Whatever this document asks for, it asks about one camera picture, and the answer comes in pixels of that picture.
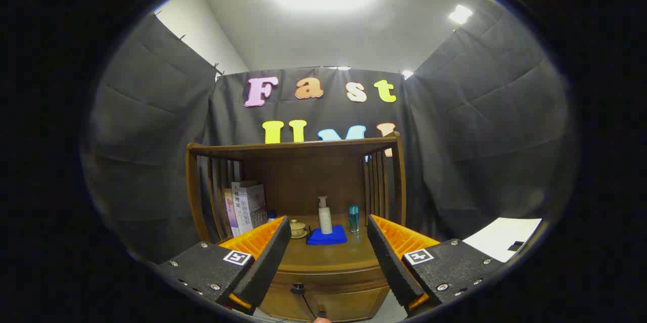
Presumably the blue folded cloth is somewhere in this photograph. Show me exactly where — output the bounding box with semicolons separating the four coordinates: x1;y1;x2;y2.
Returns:
306;225;348;246

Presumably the wooden cabinet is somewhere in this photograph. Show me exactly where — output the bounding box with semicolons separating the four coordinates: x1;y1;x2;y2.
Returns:
186;132;407;322

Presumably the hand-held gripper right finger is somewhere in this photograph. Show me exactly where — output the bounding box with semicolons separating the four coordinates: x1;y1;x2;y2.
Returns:
366;214;506;318

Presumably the pink and purple book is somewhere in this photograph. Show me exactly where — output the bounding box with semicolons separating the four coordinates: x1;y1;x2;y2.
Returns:
224;189;238;237

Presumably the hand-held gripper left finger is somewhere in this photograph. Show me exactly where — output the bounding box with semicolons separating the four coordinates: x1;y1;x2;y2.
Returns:
157;215;292;316

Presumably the white patterned book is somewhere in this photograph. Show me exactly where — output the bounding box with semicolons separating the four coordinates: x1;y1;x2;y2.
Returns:
238;184;268;233

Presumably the wooden drawer with black knob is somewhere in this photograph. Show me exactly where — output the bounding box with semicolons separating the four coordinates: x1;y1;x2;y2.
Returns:
260;267;392;322

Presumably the white machine casing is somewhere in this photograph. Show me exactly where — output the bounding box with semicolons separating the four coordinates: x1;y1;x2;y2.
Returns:
463;218;542;263

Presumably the wooden countertop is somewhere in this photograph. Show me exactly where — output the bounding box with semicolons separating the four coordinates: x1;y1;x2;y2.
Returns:
222;212;400;274

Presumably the small ceiling light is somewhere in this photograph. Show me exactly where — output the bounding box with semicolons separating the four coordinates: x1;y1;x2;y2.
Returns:
448;5;473;24

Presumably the white pump bottle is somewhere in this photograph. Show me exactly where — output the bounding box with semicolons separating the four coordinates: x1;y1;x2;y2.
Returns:
317;196;333;235

